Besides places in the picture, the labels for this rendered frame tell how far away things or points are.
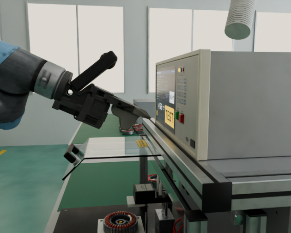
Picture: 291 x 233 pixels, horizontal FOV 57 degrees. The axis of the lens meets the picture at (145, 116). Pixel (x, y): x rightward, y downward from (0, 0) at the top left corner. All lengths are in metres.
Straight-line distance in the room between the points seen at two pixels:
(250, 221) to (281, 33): 6.09
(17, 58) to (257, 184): 0.50
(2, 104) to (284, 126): 0.58
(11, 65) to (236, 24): 1.48
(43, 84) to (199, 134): 0.33
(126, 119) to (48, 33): 4.91
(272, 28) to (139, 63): 2.84
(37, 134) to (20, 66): 4.98
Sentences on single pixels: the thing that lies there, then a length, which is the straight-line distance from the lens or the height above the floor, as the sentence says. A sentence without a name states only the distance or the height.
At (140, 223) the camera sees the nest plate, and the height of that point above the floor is 0.78.
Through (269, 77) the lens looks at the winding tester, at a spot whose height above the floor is 1.27.
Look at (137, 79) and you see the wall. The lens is 5.33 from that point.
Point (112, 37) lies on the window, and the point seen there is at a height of 2.04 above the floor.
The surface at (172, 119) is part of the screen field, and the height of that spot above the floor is 1.16.
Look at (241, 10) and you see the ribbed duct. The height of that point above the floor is 1.69.
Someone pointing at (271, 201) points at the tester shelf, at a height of 1.08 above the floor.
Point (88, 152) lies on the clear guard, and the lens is 0.77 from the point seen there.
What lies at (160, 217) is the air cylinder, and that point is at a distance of 0.93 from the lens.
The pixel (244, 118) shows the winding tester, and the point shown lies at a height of 1.19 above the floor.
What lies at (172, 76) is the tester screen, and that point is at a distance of 0.69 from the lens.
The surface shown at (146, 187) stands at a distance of 0.90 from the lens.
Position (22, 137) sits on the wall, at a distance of 5.64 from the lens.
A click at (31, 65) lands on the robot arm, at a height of 1.29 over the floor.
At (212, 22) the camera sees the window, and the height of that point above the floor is 2.37.
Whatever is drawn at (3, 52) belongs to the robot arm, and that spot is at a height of 1.32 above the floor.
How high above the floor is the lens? 1.27
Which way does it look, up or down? 8 degrees down
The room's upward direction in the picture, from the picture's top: straight up
